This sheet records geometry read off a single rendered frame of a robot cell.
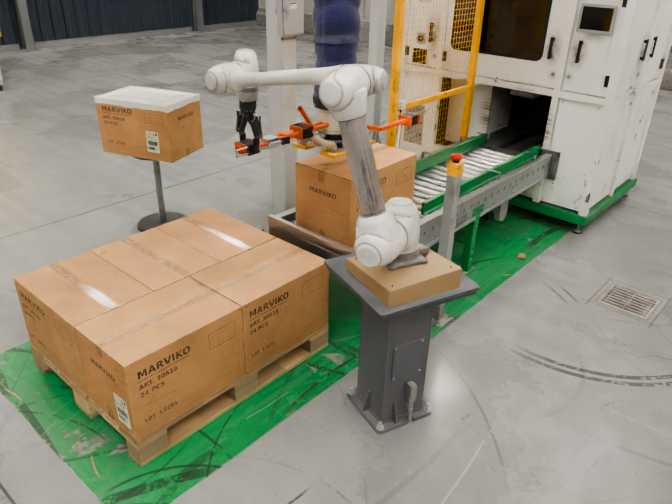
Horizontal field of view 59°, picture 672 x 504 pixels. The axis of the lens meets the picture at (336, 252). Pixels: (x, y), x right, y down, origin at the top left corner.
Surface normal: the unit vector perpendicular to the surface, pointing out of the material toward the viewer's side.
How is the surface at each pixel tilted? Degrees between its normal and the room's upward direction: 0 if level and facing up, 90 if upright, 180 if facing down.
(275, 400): 0
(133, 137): 90
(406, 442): 0
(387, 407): 89
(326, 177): 90
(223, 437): 0
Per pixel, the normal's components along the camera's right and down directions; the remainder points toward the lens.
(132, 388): 0.75, 0.33
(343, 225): -0.65, 0.34
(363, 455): 0.02, -0.88
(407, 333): 0.47, 0.42
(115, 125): -0.36, 0.43
